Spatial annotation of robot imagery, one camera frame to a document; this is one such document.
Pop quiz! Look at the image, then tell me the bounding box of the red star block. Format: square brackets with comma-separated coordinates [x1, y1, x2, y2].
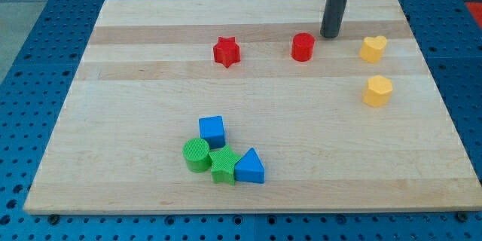
[213, 36, 241, 69]

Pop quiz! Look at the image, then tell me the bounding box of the blue cube block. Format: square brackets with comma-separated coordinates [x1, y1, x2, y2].
[198, 115, 226, 149]

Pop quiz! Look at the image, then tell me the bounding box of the light wooden board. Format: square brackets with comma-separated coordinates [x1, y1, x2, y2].
[23, 0, 481, 215]

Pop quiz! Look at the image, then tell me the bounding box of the green star block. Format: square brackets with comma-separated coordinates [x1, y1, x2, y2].
[209, 145, 242, 185]

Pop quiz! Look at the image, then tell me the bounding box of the yellow hexagon block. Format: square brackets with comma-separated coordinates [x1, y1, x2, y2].
[362, 75, 393, 108]

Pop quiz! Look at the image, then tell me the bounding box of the yellow heart block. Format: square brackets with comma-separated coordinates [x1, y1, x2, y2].
[359, 35, 388, 63]

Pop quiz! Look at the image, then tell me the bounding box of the red cylinder block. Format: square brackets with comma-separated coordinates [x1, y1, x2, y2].
[291, 32, 316, 62]

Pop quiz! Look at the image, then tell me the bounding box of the blue triangle block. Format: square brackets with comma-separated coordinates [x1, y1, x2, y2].
[234, 148, 265, 184]

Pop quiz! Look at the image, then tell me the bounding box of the green cylinder block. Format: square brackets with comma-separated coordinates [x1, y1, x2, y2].
[182, 138, 212, 173]

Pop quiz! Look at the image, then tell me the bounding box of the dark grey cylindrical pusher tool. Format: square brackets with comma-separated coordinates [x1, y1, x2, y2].
[320, 0, 347, 38]

